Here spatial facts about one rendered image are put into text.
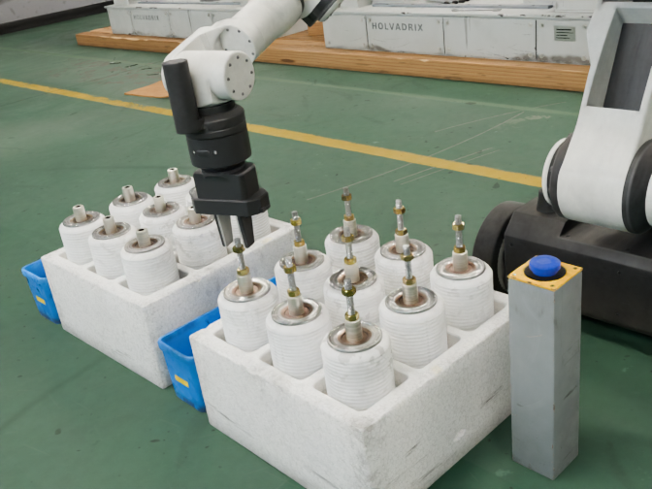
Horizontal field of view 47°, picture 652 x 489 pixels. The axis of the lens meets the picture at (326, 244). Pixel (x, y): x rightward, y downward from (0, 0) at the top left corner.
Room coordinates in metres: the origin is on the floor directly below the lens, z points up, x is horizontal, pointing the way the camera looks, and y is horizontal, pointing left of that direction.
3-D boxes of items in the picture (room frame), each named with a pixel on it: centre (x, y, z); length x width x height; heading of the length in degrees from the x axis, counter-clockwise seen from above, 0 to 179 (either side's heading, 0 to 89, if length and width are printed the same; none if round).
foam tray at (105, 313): (1.46, 0.32, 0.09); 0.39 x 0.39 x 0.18; 43
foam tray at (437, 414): (1.04, -0.03, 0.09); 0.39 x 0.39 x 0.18; 41
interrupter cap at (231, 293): (1.05, 0.13, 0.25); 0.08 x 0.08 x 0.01
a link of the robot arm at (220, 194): (1.06, 0.13, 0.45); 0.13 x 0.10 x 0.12; 63
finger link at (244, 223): (1.04, 0.11, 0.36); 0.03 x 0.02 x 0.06; 153
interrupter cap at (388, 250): (1.12, -0.12, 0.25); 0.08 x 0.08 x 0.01
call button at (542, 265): (0.87, -0.28, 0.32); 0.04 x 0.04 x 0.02
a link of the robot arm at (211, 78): (1.04, 0.13, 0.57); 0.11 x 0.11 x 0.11; 53
